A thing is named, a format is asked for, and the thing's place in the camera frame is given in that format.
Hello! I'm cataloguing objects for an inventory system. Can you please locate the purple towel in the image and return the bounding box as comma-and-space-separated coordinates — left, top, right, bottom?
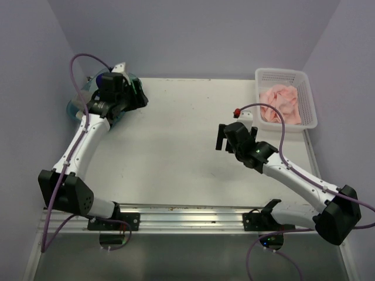
96, 73, 103, 87

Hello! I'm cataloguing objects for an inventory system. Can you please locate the grey towel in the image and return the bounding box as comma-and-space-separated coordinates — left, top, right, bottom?
71, 90, 92, 111

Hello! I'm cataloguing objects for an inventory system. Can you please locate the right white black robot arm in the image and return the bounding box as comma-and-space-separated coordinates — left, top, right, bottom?
216, 122, 362, 245

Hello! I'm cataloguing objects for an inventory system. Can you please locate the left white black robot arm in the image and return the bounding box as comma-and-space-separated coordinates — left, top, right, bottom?
38, 71, 148, 230

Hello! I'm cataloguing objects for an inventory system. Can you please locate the blue translucent plastic bin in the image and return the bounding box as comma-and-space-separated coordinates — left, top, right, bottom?
67, 63, 148, 126

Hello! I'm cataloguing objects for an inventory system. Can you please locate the beige patterned rolled towel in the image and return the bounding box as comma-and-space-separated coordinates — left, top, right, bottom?
75, 111, 84, 121

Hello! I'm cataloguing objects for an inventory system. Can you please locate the pink towel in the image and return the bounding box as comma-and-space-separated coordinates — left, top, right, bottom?
260, 84, 301, 125

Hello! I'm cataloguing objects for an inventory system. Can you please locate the white plastic basket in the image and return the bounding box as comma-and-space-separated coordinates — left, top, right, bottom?
255, 68, 318, 132

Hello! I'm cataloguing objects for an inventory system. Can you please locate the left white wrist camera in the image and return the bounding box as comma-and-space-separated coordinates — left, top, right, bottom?
111, 62, 131, 85

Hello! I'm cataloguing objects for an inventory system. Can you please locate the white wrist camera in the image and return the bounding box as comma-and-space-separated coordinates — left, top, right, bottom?
111, 62, 131, 85
233, 108, 254, 131

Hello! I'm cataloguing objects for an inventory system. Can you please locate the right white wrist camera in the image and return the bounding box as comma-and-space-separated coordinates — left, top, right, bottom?
233, 108, 254, 131

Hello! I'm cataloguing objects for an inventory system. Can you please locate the aluminium mounting rail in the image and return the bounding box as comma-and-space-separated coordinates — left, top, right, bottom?
37, 204, 347, 235

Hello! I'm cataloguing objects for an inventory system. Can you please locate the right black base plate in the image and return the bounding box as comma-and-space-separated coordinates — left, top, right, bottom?
242, 212, 295, 232

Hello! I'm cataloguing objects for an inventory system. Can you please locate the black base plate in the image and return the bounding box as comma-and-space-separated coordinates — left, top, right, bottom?
242, 212, 295, 232
87, 213, 141, 231

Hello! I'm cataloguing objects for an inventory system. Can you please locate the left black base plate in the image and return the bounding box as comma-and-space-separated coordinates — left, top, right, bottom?
87, 213, 141, 231

